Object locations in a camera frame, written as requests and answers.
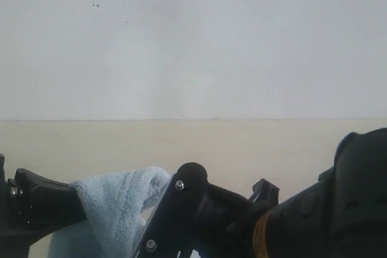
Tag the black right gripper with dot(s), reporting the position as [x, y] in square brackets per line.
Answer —
[225, 220]

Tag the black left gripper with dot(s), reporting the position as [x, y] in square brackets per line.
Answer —
[44, 205]

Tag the light blue fluffy towel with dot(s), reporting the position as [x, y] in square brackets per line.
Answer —
[113, 204]

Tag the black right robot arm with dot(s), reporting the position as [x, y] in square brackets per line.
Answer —
[342, 215]

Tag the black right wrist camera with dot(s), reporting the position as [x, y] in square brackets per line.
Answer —
[168, 231]

